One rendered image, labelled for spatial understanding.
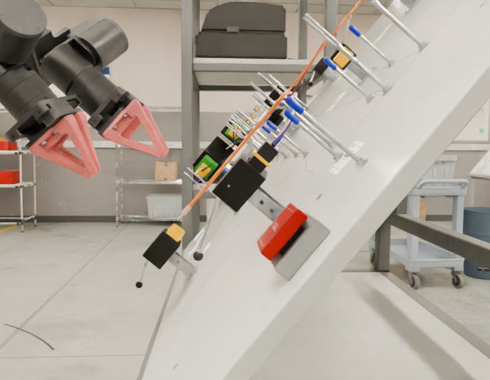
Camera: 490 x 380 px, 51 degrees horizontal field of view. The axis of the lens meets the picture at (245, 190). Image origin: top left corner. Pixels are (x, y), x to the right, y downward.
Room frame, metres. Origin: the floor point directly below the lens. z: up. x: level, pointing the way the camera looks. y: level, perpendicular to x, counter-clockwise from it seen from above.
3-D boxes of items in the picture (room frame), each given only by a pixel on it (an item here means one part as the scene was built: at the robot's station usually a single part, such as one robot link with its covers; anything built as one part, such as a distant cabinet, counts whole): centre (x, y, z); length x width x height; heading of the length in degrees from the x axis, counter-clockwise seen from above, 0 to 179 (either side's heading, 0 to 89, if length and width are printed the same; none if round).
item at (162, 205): (7.74, 1.18, 0.29); 0.60 x 0.42 x 0.33; 94
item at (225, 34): (1.81, 0.02, 1.56); 0.30 x 0.23 x 0.19; 95
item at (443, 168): (4.63, -1.58, 0.96); 0.60 x 0.42 x 0.33; 7
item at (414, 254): (4.68, -1.57, 0.47); 1.10 x 0.51 x 0.94; 7
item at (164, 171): (7.74, 1.19, 0.82); 0.41 x 0.33 x 0.29; 4
